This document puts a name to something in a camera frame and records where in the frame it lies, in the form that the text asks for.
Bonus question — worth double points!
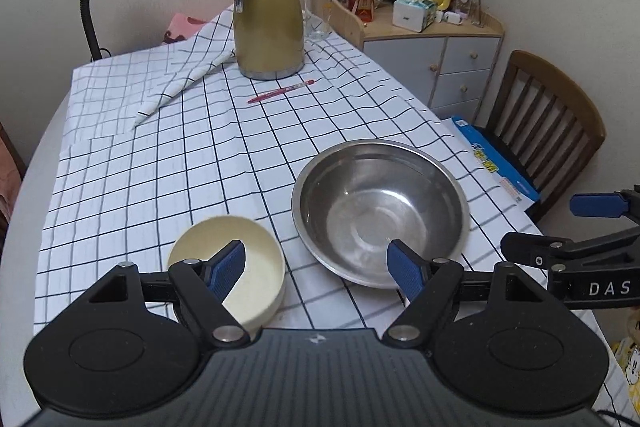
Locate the blue and white flat box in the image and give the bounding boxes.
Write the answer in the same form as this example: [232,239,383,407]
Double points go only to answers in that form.
[450,116,542,208]

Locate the gold thermos jug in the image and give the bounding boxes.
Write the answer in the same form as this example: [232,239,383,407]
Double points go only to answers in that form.
[233,0,306,80]

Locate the large stainless steel bowl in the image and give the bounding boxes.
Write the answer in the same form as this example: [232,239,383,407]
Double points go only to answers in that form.
[291,139,471,291]

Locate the pink paper bag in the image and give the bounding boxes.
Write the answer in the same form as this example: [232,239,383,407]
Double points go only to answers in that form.
[164,12,209,46]

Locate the yellow cartoon box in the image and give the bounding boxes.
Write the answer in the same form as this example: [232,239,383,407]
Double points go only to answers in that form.
[612,317,640,394]

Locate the dark wooden chair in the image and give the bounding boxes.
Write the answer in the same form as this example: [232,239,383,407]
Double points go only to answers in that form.
[472,50,607,224]

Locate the grey and wood cabinet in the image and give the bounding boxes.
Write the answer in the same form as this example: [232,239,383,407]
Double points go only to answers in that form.
[327,0,506,110]

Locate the white tissue box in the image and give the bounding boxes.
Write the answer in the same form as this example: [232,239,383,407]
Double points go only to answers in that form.
[392,0,437,32]

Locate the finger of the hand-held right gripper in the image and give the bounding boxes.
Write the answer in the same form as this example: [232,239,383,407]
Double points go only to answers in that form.
[500,226,640,271]
[570,186,640,222]

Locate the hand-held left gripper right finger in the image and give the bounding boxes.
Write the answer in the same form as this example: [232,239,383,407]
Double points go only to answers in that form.
[382,239,567,349]

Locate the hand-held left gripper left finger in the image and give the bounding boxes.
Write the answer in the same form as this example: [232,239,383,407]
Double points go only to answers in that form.
[75,239,252,349]

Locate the red pen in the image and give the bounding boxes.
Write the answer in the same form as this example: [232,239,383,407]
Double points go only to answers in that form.
[247,80,316,104]

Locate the black and white checked tablecloth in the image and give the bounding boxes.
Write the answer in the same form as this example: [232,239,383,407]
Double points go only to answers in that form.
[32,4,629,418]

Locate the cream round bowl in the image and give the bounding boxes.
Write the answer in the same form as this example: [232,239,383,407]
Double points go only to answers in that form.
[166,215,287,331]

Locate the clear drinking glass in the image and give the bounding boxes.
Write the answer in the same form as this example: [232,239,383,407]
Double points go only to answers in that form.
[302,0,335,42]

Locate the pink cloth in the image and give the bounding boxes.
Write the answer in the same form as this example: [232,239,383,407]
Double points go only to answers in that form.
[0,122,27,219]

